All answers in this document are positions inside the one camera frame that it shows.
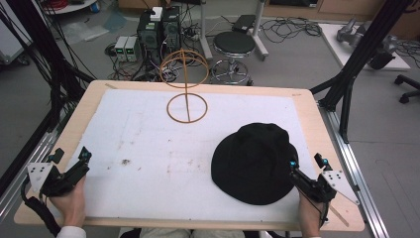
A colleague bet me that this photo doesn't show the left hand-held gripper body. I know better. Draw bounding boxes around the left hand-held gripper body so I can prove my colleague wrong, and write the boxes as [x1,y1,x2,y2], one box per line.
[27,159,91,198]

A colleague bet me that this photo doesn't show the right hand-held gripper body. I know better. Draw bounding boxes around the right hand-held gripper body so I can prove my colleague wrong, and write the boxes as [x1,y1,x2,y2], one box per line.
[289,168,362,206]

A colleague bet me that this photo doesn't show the black bucket hat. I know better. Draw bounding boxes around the black bucket hat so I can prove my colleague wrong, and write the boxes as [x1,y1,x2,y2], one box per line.
[210,122,300,206]

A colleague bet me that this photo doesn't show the person's left hand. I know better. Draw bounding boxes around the person's left hand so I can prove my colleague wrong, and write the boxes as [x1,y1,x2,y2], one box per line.
[49,175,88,230]

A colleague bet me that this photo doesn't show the person's right hand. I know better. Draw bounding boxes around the person's right hand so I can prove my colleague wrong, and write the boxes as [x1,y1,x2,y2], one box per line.
[297,190,327,238]

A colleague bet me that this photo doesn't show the thin wooden strip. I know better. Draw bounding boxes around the thin wooden strip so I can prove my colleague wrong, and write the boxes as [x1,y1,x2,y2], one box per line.
[329,203,351,229]

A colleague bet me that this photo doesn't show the white table mat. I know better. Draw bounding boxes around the white table mat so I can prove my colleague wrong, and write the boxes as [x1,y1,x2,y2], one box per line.
[69,87,319,223]

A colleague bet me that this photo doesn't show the black office chair base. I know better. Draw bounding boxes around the black office chair base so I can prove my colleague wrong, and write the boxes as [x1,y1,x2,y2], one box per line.
[393,73,420,105]

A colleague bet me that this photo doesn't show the grey power supply unit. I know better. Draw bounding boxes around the grey power supply unit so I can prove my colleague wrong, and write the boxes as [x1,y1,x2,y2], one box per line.
[125,36,141,62]
[114,36,130,62]

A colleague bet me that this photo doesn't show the white floor board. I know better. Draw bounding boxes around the white floor board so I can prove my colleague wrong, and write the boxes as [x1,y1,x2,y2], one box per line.
[318,22,412,72]

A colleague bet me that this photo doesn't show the white equipment case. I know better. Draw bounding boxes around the white equipment case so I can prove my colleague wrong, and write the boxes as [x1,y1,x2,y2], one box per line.
[0,0,34,66]

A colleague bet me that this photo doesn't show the clear plastic sheet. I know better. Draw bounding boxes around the clear plastic sheet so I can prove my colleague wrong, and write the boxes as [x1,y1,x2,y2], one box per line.
[61,10,129,45]

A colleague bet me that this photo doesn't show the grey robot device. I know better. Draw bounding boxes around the grey robot device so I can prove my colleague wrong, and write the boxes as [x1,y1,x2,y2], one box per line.
[336,17,399,71]

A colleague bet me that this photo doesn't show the white metal stand legs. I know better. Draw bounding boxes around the white metal stand legs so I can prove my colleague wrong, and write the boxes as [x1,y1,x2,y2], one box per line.
[197,0,270,62]

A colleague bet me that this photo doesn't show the black round stool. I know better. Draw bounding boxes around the black round stool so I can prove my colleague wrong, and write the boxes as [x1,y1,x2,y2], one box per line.
[209,31,258,85]

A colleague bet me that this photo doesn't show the black computer tower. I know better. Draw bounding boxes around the black computer tower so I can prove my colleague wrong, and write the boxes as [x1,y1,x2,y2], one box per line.
[160,5,183,56]
[136,10,163,63]

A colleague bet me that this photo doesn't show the flat black box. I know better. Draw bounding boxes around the flat black box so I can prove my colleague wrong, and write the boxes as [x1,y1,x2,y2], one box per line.
[231,14,258,35]

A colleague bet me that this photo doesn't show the round white table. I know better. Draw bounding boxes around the round white table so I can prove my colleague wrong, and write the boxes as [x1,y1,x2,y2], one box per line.
[42,0,101,16]

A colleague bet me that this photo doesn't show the white box on computer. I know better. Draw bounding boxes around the white box on computer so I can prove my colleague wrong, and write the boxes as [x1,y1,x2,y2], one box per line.
[150,6,163,23]

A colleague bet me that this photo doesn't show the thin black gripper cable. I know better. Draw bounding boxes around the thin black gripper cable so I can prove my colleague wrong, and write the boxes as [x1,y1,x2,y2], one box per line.
[298,186,332,230]

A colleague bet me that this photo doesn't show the aluminium table rail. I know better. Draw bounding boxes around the aluminium table rail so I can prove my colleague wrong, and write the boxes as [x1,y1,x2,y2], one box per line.
[0,110,74,221]
[317,101,391,238]

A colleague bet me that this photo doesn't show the black sleeved gripper cable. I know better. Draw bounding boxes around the black sleeved gripper cable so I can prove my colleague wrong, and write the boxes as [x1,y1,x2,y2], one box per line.
[20,177,62,238]

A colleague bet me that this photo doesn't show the black metal frame stand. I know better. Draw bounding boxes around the black metal frame stand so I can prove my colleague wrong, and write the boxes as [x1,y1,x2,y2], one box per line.
[309,0,415,145]
[0,0,97,133]

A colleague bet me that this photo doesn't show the wooden ring hat stand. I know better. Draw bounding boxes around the wooden ring hat stand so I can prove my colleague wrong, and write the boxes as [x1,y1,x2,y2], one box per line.
[158,49,211,125]

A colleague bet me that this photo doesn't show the tangle of black floor cables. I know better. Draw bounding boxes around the tangle of black floor cables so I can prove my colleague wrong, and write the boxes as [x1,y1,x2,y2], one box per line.
[260,15,324,45]

